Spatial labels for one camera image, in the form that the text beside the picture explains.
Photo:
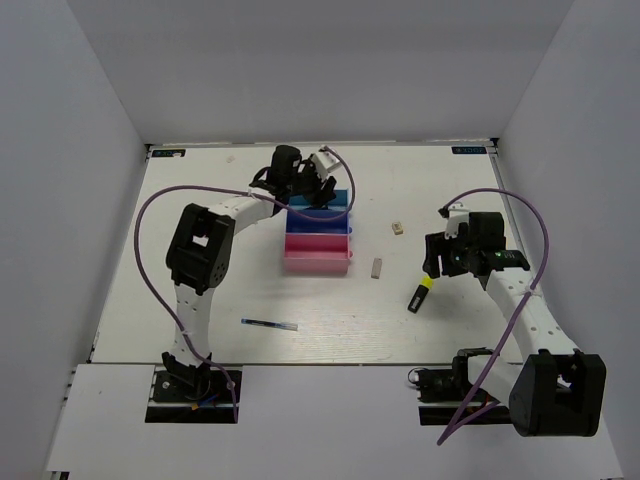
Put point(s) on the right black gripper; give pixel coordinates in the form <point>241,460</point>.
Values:
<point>436,245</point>

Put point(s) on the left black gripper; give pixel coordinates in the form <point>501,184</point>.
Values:
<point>318,198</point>

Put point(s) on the yellow cap black highlighter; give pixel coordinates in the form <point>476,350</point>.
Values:
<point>420,294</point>

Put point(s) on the small yellowish eraser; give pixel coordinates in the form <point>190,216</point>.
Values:
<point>397,228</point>

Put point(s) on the grey long eraser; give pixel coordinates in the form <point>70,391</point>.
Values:
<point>376,268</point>

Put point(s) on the blue ink pen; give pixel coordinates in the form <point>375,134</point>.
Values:
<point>269,324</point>

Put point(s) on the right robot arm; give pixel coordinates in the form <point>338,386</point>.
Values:
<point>557,390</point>

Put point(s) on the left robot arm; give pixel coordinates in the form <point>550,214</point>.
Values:
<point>200,250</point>

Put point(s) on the blue plastic bin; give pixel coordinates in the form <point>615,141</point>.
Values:
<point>314,221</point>

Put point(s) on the pink plastic bin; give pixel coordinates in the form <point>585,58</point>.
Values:
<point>317,254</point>

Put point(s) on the right corner label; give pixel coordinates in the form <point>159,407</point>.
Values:
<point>469,150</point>

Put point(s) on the corner label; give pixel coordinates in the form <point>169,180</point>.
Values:
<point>168,153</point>
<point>469,150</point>

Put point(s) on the left corner label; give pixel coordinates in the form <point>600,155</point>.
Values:
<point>168,153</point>

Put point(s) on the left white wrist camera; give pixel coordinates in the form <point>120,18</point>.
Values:
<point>324,161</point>

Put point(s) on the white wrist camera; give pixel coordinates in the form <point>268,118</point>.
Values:
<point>455,214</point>
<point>324,161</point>

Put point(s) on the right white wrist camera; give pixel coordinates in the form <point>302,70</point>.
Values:
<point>455,214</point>

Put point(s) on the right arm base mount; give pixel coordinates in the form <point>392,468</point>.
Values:
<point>439,397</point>

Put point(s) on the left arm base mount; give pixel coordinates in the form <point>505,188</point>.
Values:
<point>172,401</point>

